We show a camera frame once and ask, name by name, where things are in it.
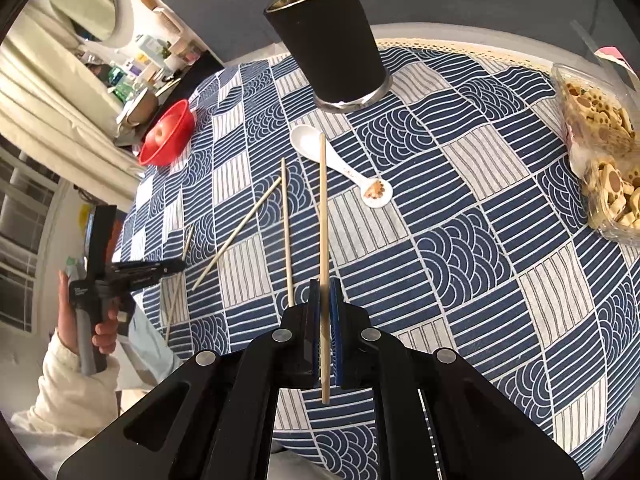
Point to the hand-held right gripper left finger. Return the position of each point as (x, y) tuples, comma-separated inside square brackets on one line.
[(314, 330)]

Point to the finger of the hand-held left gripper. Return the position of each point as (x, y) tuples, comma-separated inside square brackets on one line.
[(142, 281), (150, 267)]

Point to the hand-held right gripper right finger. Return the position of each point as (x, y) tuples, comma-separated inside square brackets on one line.
[(337, 330)]

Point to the black utensil holder cup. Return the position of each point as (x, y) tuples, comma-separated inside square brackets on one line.
[(330, 50)]

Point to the person's left forearm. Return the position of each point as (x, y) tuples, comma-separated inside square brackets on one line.
[(65, 395)]

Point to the person's left hand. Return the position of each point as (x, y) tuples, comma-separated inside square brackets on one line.
[(105, 337)]

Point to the red plastic bowl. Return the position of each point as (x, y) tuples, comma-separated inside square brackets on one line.
[(172, 145)]

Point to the red apple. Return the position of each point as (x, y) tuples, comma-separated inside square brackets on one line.
[(161, 132)]

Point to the blue patterned tablecloth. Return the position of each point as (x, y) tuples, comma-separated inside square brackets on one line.
[(450, 260)]

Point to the beige ceramic bowl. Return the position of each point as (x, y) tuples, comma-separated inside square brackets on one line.
[(142, 110)]

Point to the cream curtain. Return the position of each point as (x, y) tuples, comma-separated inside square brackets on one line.
[(50, 100)]

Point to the round white-framed mirror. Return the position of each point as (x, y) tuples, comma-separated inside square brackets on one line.
[(126, 10)]

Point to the clear plastic cookie box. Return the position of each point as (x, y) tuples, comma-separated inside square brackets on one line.
[(610, 185)]

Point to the white window frame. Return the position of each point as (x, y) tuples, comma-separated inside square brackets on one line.
[(30, 240)]

